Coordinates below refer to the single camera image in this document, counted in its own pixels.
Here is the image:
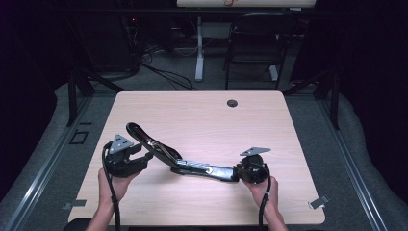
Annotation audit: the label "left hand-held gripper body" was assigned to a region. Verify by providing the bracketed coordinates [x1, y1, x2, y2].
[102, 133, 149, 178]

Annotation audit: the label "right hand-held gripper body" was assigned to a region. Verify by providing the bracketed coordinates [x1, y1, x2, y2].
[235, 146, 271, 185]

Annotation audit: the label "black stapler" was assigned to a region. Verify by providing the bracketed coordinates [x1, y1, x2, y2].
[125, 121, 242, 184]

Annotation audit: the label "person's right hand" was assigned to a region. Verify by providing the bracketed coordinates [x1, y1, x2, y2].
[242, 174, 280, 214]

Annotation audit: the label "person's left hand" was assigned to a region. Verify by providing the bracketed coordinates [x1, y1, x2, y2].
[97, 167, 142, 210]

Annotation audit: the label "grey tape piece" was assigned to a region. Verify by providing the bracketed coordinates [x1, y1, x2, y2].
[307, 193, 331, 211]
[62, 198, 88, 212]

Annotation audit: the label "black stool seat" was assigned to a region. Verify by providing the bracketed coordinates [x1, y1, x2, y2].
[62, 218, 93, 231]

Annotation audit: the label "black metal stand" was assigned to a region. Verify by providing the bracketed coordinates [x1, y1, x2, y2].
[65, 65, 127, 128]
[282, 66, 342, 131]

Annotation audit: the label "white desk leg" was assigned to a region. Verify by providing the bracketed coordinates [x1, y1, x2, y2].
[268, 64, 280, 82]
[194, 16, 206, 83]

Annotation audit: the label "black folding chair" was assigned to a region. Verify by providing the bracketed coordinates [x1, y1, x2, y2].
[222, 12, 300, 91]

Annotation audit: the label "left hand-held gripper black cable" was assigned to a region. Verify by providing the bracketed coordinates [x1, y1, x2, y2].
[101, 141, 122, 231]

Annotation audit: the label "hand-held gripper black cable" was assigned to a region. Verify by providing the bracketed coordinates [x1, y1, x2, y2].
[257, 165, 273, 231]
[101, 141, 122, 231]

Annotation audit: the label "right hand-held gripper black cable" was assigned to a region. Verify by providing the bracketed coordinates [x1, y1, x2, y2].
[257, 165, 273, 231]

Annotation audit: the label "aluminium floor rail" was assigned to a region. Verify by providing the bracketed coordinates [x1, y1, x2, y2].
[317, 95, 390, 231]
[0, 95, 94, 231]

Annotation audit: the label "black floor cables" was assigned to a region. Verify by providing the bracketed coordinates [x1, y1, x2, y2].
[121, 18, 195, 92]

